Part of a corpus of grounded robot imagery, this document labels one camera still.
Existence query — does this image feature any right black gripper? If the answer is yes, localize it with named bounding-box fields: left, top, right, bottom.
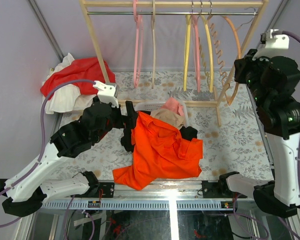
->
left=234, top=48, right=275, bottom=107

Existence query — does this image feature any orange t shirt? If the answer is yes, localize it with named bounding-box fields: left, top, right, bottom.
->
left=112, top=112, right=204, bottom=190

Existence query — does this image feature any orange wavy hanger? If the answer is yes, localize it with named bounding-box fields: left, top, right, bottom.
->
left=207, top=16, right=242, bottom=106

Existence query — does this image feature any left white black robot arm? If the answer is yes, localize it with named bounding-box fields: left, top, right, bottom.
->
left=0, top=100, right=138, bottom=217

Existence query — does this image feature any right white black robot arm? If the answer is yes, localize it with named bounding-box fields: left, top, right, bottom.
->
left=201, top=49, right=300, bottom=218

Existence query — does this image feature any yellow hanger right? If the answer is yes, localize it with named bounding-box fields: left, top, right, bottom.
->
left=199, top=1, right=214, bottom=93

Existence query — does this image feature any yellow hanger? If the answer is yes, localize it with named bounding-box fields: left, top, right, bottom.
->
left=183, top=14, right=191, bottom=92
left=199, top=1, right=214, bottom=93

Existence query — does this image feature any pink hanger right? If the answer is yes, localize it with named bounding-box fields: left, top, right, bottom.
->
left=191, top=1, right=201, bottom=93

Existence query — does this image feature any pink hanger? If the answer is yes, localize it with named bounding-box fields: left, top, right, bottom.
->
left=191, top=1, right=201, bottom=93
left=132, top=0, right=144, bottom=88

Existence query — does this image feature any yellow hanger left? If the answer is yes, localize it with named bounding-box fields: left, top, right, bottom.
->
left=183, top=14, right=191, bottom=92

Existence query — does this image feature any pink hanger left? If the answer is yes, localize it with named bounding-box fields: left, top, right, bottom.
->
left=132, top=0, right=144, bottom=88

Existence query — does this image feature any beige wooden hanger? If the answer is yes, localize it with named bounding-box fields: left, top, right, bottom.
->
left=151, top=0, right=156, bottom=89

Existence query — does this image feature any white laundry basket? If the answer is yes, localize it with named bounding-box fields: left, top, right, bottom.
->
left=134, top=100, right=190, bottom=127

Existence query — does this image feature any pink garment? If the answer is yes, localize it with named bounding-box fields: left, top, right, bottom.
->
left=161, top=97, right=185, bottom=116

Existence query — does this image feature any beige garment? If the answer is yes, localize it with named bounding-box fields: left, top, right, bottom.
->
left=150, top=108, right=186, bottom=130

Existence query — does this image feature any black garment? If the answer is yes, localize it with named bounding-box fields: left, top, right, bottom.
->
left=120, top=126, right=198, bottom=153

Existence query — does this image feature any white cloth pile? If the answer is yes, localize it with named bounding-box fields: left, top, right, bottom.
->
left=42, top=53, right=95, bottom=115

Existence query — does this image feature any red cloth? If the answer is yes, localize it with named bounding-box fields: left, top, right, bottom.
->
left=40, top=57, right=116, bottom=97

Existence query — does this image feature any wooden clothes rack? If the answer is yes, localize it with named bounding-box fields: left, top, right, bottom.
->
left=78, top=0, right=270, bottom=128

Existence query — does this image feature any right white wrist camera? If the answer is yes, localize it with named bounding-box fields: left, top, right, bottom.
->
left=252, top=29, right=290, bottom=60

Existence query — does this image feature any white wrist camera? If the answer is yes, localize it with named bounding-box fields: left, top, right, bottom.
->
left=93, top=80, right=120, bottom=108
left=252, top=29, right=290, bottom=60

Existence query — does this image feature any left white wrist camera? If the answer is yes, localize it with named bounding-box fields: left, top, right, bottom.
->
left=93, top=80, right=120, bottom=108

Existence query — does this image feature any aluminium rail frame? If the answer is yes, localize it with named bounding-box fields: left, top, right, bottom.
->
left=13, top=180, right=300, bottom=240

